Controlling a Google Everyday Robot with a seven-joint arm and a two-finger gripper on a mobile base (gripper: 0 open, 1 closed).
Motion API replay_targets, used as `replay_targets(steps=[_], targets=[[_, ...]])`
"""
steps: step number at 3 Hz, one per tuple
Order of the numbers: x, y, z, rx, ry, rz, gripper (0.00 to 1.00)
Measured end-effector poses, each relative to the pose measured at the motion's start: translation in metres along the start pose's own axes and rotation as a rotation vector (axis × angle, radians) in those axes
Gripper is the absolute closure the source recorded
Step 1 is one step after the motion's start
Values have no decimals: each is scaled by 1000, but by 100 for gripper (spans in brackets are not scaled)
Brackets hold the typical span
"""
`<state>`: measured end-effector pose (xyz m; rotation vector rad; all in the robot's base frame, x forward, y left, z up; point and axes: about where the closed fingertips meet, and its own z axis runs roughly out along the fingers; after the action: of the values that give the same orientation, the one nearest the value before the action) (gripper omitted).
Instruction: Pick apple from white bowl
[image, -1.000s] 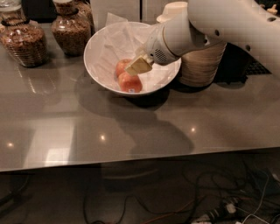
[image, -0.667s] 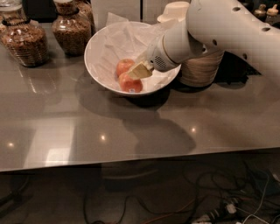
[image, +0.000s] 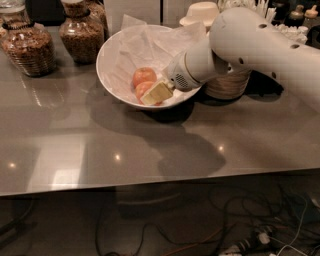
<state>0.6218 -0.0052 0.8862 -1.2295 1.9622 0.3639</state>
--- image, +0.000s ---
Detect white paper liner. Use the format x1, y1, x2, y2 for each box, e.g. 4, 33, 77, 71
105, 15, 206, 104

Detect red apple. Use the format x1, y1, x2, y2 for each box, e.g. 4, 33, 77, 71
135, 81, 153, 104
132, 67, 157, 87

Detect middle glass cereal jar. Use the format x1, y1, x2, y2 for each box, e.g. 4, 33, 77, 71
59, 0, 104, 64

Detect dark bottle with cap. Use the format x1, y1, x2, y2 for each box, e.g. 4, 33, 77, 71
284, 5, 304, 27

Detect black floor cables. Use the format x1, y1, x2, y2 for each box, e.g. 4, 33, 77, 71
94, 186, 320, 256

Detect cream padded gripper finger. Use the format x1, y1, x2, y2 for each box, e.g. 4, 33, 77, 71
140, 80, 174, 106

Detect white straws bundle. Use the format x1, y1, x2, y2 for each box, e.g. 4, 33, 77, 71
248, 0, 276, 23

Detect large white bowl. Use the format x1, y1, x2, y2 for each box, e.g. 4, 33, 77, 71
96, 23, 206, 110

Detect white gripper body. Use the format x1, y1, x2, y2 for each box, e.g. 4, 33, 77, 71
167, 52, 201, 92

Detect white power strip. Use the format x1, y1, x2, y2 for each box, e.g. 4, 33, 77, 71
218, 232, 270, 256

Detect rear glass jar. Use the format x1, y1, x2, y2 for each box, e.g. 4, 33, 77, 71
86, 0, 107, 29

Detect glass cereal jar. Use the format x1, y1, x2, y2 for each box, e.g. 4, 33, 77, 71
59, 0, 104, 64
0, 0, 56, 77

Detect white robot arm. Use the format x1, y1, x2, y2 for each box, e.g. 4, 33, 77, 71
141, 7, 320, 111

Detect rear stack paper bowls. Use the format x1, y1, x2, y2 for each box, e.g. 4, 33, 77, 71
179, 1, 219, 27

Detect left glass cereal jar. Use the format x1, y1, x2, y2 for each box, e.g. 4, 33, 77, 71
0, 0, 56, 77

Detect stack of paper bowls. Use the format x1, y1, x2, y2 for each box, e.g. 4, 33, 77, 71
204, 70, 251, 100

